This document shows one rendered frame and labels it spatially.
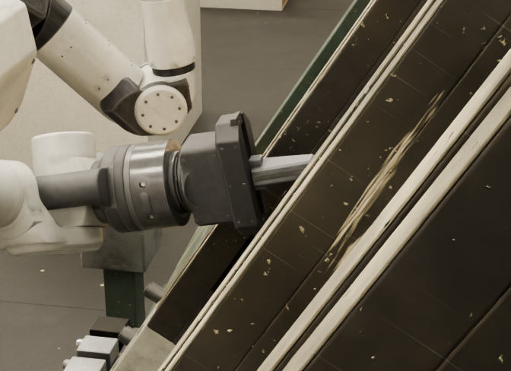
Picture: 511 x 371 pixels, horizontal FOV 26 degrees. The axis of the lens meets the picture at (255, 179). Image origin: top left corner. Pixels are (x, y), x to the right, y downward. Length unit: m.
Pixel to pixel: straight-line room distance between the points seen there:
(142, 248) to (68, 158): 0.86
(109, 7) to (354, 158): 3.28
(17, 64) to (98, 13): 2.52
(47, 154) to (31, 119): 3.03
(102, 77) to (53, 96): 2.47
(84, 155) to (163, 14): 0.52
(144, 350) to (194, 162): 0.32
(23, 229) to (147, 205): 0.12
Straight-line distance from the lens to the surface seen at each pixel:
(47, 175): 1.13
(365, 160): 0.68
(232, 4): 6.63
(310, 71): 1.84
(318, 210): 0.69
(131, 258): 1.98
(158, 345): 1.30
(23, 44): 1.46
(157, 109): 1.62
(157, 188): 1.07
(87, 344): 1.77
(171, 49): 1.63
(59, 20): 1.61
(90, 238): 1.12
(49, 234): 1.08
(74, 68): 1.62
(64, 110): 4.10
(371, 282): 0.37
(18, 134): 4.20
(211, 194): 1.08
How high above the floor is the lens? 1.69
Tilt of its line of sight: 24 degrees down
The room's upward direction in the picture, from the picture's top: straight up
